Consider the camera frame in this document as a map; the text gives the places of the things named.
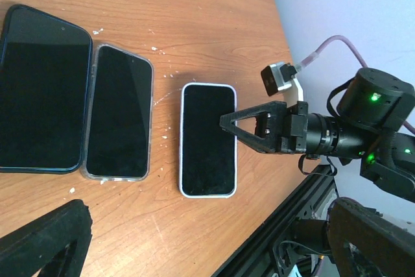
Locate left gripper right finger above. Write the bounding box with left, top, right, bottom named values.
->
left=327, top=197, right=414, bottom=276

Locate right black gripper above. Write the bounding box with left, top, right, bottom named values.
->
left=219, top=101, right=308, bottom=154

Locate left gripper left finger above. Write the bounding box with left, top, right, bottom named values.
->
left=1, top=199, right=93, bottom=276

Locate lavender phone case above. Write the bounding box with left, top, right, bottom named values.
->
left=178, top=82, right=238, bottom=199

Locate blue smartphone black screen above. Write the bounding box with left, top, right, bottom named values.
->
left=86, top=45, right=153, bottom=178

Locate black phone case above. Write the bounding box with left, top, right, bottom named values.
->
left=0, top=3, right=94, bottom=175

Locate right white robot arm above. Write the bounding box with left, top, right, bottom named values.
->
left=220, top=67, right=414, bottom=202

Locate right controller wiring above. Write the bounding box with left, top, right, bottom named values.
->
left=272, top=218, right=338, bottom=277

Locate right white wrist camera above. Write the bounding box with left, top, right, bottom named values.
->
left=261, top=62, right=304, bottom=106

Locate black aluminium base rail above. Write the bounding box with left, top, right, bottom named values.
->
left=213, top=165, right=338, bottom=276

